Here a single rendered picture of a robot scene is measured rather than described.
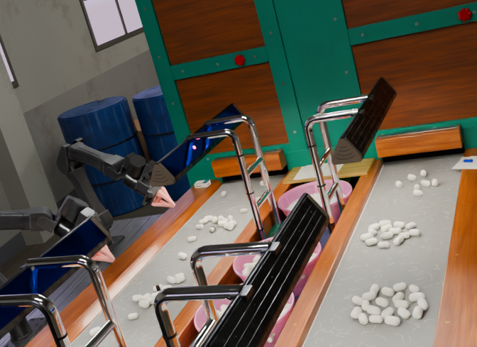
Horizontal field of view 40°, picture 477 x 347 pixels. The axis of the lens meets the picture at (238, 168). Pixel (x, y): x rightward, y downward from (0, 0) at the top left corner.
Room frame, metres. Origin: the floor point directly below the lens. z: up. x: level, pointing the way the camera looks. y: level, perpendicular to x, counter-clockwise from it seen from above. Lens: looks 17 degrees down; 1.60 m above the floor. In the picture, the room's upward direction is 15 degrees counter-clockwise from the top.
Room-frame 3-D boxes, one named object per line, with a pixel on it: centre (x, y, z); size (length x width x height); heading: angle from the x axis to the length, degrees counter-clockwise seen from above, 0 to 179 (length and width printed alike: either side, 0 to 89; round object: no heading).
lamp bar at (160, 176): (2.15, 0.09, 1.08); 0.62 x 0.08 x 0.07; 154
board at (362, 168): (2.37, -0.33, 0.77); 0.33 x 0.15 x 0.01; 64
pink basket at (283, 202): (2.18, -0.23, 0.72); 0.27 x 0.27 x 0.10
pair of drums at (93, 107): (5.08, 0.67, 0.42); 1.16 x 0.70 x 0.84; 69
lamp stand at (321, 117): (1.93, -0.34, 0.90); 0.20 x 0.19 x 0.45; 154
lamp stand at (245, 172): (2.11, 0.02, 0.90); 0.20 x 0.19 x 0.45; 154
